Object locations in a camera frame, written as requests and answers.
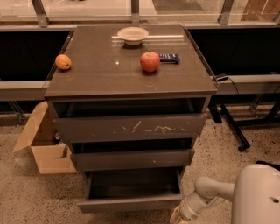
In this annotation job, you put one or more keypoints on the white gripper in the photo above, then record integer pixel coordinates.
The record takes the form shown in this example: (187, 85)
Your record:
(186, 210)

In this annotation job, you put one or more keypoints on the orange fruit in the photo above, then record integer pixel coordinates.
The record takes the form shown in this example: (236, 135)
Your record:
(63, 62)

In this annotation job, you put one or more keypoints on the black wheeled stand frame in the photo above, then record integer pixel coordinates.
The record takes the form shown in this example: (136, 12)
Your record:
(218, 107)

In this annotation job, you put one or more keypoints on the grey drawer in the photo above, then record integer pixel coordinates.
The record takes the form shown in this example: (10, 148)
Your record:
(133, 190)
(125, 155)
(81, 122)

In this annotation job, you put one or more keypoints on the black and white sneaker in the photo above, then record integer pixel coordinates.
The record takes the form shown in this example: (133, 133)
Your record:
(277, 166)

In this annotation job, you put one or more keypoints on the metal window railing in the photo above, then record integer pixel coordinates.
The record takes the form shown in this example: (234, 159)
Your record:
(189, 13)

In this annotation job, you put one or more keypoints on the white paper bowl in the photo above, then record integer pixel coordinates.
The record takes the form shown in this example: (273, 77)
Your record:
(133, 36)

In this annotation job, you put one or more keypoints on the grey bottom drawer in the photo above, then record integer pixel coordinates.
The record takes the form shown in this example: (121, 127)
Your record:
(133, 190)

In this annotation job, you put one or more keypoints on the red apple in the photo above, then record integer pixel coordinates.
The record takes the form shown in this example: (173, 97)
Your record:
(150, 62)

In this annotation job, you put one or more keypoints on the blue snack bar wrapper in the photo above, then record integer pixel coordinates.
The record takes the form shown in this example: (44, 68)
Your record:
(169, 58)

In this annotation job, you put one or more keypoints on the dark grey drawer cabinet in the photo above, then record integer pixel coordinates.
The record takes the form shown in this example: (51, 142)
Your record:
(106, 71)

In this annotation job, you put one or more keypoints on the grey middle drawer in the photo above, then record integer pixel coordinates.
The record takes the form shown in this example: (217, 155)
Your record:
(125, 155)

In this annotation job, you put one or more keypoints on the open cardboard box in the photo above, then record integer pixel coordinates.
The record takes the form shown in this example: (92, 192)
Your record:
(42, 139)

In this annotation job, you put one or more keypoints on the grey top drawer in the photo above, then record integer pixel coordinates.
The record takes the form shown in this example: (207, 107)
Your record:
(81, 122)

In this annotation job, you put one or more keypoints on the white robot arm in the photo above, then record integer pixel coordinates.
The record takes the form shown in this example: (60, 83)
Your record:
(255, 197)

